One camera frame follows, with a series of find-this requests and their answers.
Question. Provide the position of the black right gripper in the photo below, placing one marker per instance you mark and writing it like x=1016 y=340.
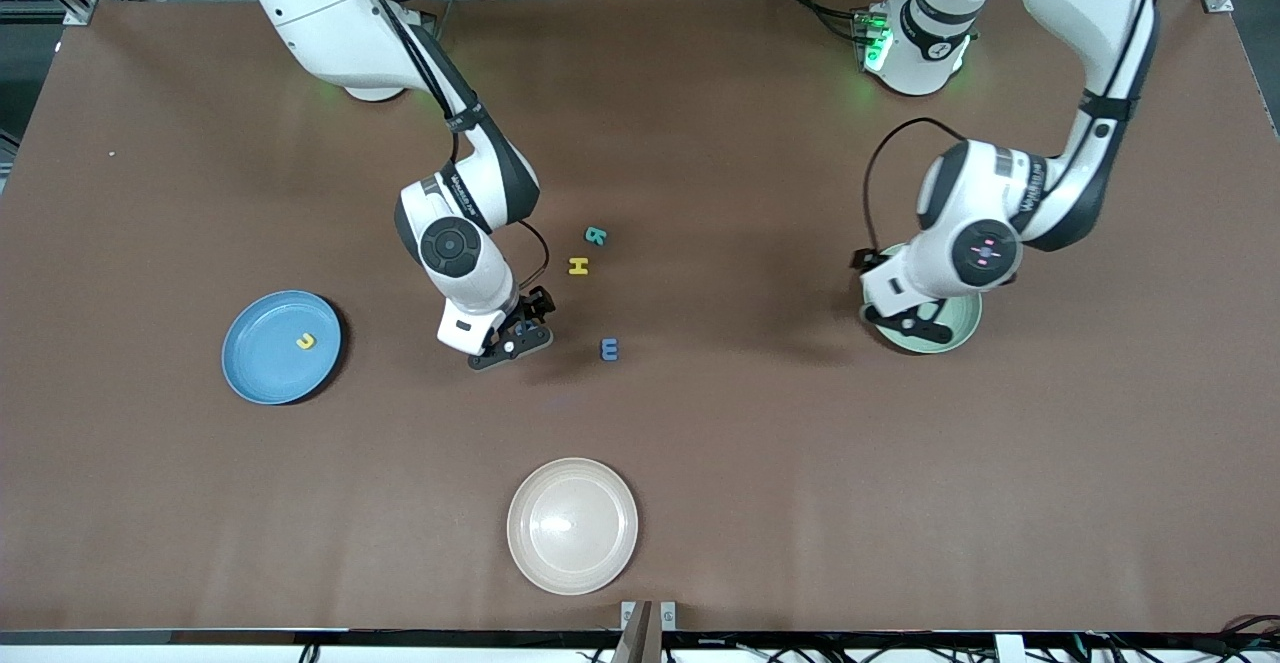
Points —
x=537 y=306

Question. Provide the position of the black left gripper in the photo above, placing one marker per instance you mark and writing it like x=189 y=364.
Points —
x=863 y=261

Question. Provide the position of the yellow foam letter H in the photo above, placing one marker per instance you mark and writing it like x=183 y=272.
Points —
x=578 y=266

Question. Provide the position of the teal foam letter R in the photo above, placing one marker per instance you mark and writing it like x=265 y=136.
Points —
x=596 y=236

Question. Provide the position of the small yellow curved foam letter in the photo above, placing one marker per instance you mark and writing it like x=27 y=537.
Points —
x=300 y=343

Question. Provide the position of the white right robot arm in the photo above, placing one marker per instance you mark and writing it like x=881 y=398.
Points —
x=330 y=13

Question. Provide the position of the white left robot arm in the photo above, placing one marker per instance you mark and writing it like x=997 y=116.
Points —
x=1090 y=3

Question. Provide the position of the blue foam letter E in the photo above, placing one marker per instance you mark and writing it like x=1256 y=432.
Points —
x=606 y=349

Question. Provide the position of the light green plate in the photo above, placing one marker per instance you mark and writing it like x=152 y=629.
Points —
x=955 y=331

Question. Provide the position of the beige plate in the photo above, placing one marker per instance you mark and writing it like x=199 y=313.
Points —
x=572 y=526

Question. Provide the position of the blue plate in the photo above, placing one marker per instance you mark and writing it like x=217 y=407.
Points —
x=265 y=353

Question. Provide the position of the metal bracket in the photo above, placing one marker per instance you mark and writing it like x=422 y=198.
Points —
x=648 y=616

